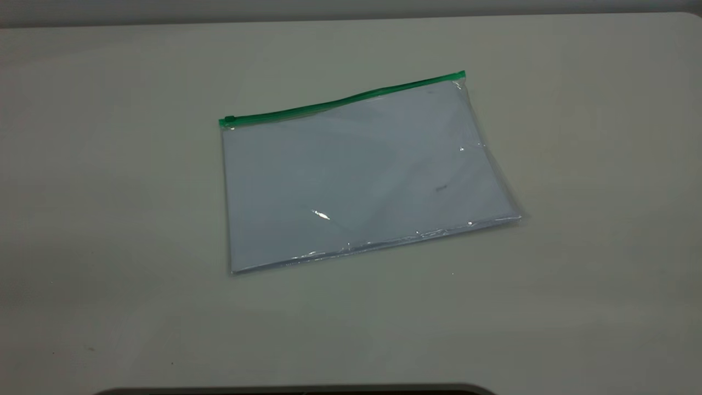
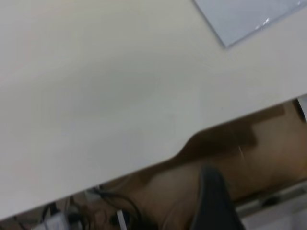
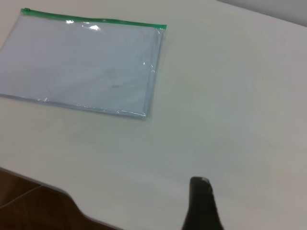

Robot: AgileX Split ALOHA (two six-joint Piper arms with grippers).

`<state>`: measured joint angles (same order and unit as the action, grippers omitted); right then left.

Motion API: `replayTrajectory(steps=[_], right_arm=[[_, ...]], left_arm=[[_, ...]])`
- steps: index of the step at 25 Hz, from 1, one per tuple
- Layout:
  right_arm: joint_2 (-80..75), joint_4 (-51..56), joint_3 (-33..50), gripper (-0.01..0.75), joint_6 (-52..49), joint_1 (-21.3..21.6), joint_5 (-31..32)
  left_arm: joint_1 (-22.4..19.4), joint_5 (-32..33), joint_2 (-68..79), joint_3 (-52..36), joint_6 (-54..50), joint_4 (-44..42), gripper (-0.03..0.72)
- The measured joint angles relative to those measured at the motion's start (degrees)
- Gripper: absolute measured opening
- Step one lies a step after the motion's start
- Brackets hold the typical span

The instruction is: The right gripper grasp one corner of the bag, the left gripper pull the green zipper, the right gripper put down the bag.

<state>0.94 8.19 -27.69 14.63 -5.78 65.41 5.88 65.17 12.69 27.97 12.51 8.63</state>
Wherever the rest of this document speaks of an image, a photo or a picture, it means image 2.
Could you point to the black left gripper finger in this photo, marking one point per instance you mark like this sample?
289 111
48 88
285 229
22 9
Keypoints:
216 203

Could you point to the clear plastic zip bag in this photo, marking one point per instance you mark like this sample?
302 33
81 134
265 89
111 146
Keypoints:
239 19

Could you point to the white table leg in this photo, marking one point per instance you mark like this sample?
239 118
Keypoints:
302 107

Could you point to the aluminium frame rail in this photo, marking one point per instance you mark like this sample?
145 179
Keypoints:
271 198

